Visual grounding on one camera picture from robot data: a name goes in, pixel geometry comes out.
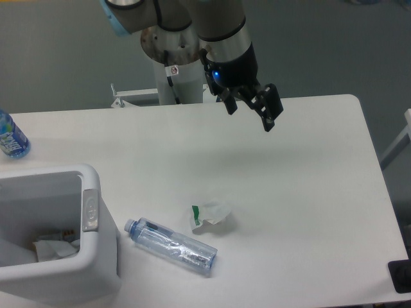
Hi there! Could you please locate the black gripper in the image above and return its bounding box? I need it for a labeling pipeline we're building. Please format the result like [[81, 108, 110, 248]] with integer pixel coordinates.
[[199, 41, 284, 132]]

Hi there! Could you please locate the white green paper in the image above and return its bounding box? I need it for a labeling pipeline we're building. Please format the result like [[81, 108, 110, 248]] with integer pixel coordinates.
[[189, 201, 231, 233]]

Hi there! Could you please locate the clear plastic bottle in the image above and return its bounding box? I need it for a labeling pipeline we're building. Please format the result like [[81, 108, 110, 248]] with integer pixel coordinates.
[[124, 218, 218, 276]]

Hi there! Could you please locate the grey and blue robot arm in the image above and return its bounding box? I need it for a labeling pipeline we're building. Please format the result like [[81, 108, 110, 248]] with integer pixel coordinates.
[[101, 1, 283, 131]]

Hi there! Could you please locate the white plastic trash can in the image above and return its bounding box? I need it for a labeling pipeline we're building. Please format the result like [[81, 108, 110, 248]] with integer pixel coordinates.
[[1, 164, 121, 305]]

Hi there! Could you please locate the white tissue trash in bin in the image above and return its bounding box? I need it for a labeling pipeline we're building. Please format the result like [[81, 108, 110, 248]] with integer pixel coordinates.
[[33, 230, 80, 262]]

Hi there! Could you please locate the black device at table edge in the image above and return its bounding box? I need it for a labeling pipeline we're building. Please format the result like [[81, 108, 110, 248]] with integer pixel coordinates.
[[388, 259, 410, 294]]

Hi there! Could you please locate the blue labelled water bottle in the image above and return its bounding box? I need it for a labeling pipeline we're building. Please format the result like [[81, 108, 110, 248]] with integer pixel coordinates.
[[1, 110, 31, 159]]

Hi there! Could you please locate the black cable on pedestal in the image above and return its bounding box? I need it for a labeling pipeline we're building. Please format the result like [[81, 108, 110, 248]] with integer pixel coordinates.
[[163, 49, 181, 105]]

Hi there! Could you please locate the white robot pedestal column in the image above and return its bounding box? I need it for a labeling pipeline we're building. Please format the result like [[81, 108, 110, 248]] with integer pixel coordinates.
[[141, 25, 204, 105]]

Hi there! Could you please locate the white metal base bracket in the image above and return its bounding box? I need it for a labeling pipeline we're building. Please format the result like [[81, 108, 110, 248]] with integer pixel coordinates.
[[110, 83, 161, 108]]

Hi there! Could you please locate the white frame at right edge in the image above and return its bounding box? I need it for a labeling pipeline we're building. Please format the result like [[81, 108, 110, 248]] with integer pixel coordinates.
[[380, 109, 410, 171]]

